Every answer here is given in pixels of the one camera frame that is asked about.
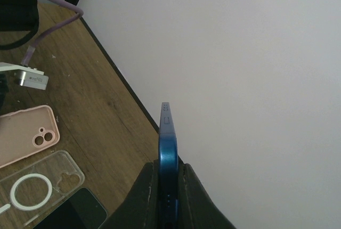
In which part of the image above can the phone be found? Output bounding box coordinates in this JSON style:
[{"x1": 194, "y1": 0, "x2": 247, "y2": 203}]
[{"x1": 1, "y1": 105, "x2": 60, "y2": 168}]

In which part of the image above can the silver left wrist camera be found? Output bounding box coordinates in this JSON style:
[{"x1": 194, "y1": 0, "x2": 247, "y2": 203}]
[{"x1": 14, "y1": 70, "x2": 49, "y2": 90}]

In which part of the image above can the clear phone case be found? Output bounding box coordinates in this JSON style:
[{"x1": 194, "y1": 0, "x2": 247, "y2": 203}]
[{"x1": 1, "y1": 151, "x2": 85, "y2": 228}]

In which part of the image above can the dark teal smartphone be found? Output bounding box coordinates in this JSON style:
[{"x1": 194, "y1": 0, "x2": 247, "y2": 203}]
[{"x1": 35, "y1": 188, "x2": 107, "y2": 229}]

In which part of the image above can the blue smartphone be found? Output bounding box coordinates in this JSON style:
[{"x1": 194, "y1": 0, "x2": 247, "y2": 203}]
[{"x1": 158, "y1": 102, "x2": 178, "y2": 228}]

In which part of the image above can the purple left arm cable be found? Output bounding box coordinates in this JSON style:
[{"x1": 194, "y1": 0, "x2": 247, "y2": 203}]
[{"x1": 7, "y1": 0, "x2": 84, "y2": 67}]

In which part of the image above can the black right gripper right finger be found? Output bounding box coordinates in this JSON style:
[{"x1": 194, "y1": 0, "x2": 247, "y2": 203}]
[{"x1": 178, "y1": 163, "x2": 235, "y2": 228}]

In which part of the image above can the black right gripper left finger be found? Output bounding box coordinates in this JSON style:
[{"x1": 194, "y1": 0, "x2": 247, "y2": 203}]
[{"x1": 101, "y1": 161, "x2": 158, "y2": 228}]

